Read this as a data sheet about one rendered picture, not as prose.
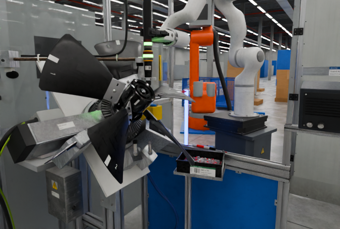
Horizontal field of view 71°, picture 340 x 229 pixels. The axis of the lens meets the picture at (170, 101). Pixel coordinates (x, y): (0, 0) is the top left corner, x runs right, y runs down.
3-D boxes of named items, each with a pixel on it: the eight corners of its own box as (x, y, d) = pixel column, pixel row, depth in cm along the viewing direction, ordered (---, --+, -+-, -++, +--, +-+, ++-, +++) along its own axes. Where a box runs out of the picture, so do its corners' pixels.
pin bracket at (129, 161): (116, 158, 102) (127, 148, 98) (125, 156, 107) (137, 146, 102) (121, 171, 100) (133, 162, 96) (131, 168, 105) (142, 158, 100)
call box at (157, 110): (133, 121, 156) (133, 104, 154) (143, 118, 164) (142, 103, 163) (153, 124, 147) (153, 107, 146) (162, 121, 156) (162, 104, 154)
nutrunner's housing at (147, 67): (143, 86, 104) (141, -26, 98) (144, 85, 108) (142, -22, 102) (152, 85, 104) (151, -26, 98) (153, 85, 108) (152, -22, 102)
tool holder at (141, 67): (134, 80, 102) (134, 57, 101) (136, 79, 109) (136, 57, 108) (156, 80, 102) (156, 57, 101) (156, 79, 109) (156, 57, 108)
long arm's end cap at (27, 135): (15, 141, 79) (27, 123, 74) (24, 161, 78) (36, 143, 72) (5, 143, 77) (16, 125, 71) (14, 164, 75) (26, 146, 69)
